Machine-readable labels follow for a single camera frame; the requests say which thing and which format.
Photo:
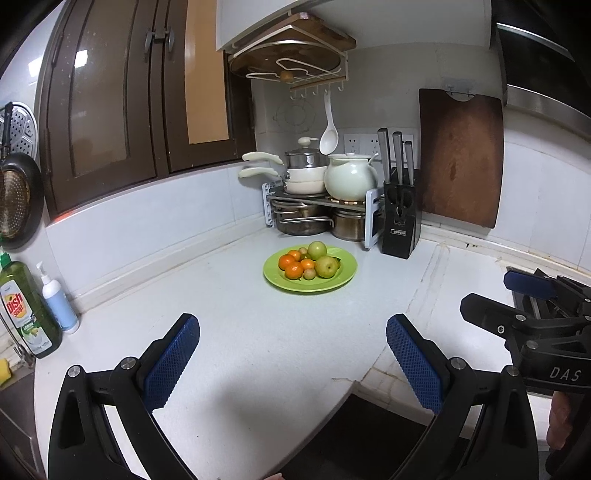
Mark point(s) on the round wooden board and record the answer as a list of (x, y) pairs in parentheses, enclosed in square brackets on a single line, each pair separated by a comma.
[(258, 60)]

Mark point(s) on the cutting board wall hook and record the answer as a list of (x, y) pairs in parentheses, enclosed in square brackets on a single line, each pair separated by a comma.
[(459, 85)]

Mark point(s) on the steel faucet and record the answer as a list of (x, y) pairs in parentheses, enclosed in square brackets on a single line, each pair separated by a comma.
[(23, 355)]

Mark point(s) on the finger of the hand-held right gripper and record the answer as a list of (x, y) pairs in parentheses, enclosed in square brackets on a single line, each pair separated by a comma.
[(485, 314), (526, 284)]

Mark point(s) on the steel pot with lid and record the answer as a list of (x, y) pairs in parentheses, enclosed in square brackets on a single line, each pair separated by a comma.
[(302, 159)]

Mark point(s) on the yellow-green apple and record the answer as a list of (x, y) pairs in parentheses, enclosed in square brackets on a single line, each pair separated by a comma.
[(317, 249)]

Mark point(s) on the grey pot rack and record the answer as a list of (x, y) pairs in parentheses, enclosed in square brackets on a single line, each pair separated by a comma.
[(300, 200)]

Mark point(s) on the beaded wooden trivet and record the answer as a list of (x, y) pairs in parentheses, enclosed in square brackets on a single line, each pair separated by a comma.
[(348, 200)]

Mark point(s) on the white pump bottle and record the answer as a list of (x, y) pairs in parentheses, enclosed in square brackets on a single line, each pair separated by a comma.
[(60, 309)]

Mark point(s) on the range hood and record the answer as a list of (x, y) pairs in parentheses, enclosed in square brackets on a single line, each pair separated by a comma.
[(545, 55)]

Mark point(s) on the green plate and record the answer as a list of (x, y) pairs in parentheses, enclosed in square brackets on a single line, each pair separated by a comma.
[(341, 279)]

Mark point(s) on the black knife block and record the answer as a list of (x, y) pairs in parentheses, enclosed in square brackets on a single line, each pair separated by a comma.
[(399, 240)]

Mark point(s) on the black frying pan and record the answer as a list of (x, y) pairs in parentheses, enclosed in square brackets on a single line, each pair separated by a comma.
[(34, 217)]

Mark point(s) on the green dish soap bottle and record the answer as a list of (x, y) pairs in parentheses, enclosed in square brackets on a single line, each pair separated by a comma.
[(27, 314)]

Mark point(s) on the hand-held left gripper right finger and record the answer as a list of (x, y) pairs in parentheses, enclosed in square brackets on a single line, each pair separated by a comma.
[(415, 369)]

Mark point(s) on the wide steel pot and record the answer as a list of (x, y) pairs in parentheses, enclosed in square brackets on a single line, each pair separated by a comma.
[(300, 217)]

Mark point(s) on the white spoon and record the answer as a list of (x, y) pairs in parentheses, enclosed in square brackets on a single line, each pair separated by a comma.
[(328, 138)]

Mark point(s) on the brown wooden cutting board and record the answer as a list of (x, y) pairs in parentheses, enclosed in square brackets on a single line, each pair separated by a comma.
[(461, 161)]

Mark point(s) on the brown wall cabinet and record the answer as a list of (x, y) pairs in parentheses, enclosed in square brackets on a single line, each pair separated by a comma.
[(157, 92)]

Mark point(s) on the small steel pot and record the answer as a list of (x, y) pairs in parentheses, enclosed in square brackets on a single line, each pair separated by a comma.
[(348, 226)]

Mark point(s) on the mesh strainer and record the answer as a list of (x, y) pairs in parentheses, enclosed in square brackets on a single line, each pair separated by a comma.
[(14, 203)]

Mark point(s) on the perforated steel steamer plate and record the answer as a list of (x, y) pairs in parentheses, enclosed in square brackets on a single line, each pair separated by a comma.
[(21, 129)]

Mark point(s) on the white wall cabinet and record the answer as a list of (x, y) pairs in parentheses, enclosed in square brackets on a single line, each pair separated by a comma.
[(369, 18)]

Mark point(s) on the person's right hand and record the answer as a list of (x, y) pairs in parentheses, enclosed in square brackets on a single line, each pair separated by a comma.
[(559, 420)]

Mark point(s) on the yellow sponge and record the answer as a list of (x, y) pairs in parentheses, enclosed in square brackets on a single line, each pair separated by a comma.
[(4, 371)]

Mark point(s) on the steel sink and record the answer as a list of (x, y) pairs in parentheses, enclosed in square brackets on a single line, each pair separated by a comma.
[(18, 415)]

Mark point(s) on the black scissors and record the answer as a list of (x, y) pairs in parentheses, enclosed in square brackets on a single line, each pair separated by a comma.
[(400, 203)]

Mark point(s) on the wooden hanging rack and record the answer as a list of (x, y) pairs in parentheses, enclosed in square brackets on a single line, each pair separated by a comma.
[(323, 41)]

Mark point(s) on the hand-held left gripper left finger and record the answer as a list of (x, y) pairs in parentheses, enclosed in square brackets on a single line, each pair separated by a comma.
[(171, 364)]

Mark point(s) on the white ceramic pot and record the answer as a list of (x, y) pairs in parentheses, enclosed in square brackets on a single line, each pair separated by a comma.
[(351, 182)]

